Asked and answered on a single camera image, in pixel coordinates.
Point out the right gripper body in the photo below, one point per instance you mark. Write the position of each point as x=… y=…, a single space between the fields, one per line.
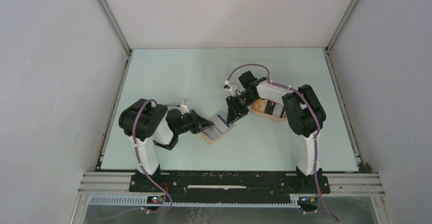
x=242 y=102

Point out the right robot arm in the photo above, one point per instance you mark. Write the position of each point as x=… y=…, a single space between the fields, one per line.
x=305 y=114

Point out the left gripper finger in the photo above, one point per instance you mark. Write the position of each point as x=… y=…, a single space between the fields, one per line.
x=203 y=127
x=200 y=121

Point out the pink oval tray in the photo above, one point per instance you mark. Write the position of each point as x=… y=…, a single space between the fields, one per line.
x=268 y=116

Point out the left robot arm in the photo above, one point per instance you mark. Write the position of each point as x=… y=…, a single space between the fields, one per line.
x=149 y=124

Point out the gold credit card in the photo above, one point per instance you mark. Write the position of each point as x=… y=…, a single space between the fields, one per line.
x=259 y=106

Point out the black credit card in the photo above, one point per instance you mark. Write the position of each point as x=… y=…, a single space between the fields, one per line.
x=269 y=109

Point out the grey silver credit card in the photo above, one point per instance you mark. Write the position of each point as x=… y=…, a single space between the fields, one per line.
x=219 y=124

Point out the beige leather card holder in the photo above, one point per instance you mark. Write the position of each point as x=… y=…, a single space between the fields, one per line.
x=216 y=131

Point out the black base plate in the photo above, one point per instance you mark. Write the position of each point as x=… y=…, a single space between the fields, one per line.
x=231 y=187

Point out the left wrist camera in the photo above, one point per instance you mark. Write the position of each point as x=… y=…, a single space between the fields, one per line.
x=183 y=107

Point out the aluminium frame rail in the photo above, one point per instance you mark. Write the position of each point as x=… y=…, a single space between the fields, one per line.
x=113 y=188

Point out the white credit card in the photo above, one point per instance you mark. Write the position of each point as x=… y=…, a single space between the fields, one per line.
x=279 y=111

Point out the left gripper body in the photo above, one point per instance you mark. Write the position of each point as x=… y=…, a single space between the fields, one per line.
x=189 y=122

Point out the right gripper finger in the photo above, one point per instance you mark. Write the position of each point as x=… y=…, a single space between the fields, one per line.
x=231 y=114
x=240 y=113

